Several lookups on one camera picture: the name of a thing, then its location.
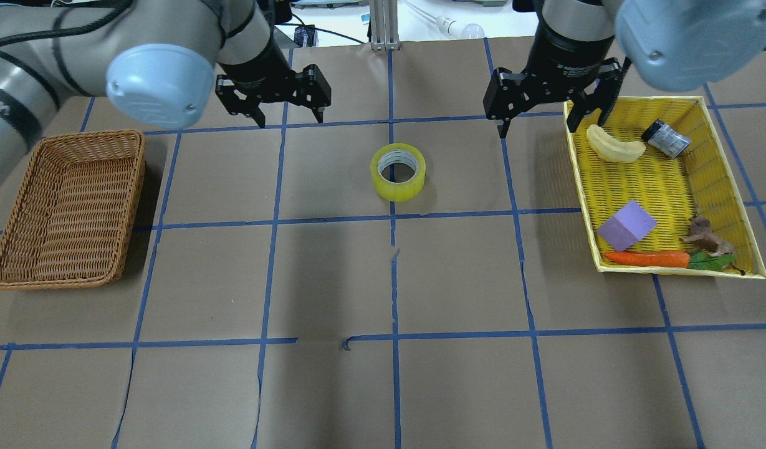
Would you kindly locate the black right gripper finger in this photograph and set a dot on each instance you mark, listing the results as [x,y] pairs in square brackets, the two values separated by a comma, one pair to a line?
[610,79]
[506,97]

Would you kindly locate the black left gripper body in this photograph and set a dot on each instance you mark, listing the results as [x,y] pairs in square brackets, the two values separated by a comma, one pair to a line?
[256,70]

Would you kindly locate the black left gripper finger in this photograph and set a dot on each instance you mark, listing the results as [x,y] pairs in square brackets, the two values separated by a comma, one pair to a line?
[236,102]
[313,91]

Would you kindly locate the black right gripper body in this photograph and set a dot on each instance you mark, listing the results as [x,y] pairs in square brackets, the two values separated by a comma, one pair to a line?
[565,60]

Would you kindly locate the yellow tape roll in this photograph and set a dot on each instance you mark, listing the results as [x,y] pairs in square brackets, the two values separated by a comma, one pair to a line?
[398,172]

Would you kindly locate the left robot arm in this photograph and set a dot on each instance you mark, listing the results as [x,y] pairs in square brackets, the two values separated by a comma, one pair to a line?
[158,62]

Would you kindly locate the yellow toy banana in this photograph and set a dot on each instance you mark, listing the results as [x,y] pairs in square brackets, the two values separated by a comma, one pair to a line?
[611,149]

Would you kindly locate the small black can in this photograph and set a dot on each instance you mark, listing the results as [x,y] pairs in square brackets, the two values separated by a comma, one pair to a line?
[666,139]

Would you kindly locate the yellow plastic tray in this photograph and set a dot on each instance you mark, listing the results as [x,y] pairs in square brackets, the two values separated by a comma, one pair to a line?
[699,182]

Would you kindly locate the purple foam cube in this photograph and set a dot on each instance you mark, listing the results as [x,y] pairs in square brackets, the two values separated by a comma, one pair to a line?
[628,226]

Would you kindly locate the brown toy figure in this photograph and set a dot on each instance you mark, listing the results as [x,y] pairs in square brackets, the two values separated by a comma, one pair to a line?
[700,233]

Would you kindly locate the orange toy carrot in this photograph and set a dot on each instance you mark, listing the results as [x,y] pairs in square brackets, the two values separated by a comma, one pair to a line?
[677,259]

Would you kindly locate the brown wicker basket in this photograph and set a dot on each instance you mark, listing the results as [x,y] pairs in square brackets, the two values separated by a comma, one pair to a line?
[72,221]

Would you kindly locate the aluminium frame post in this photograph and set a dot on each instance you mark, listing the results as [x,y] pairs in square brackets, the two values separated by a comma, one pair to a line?
[384,25]

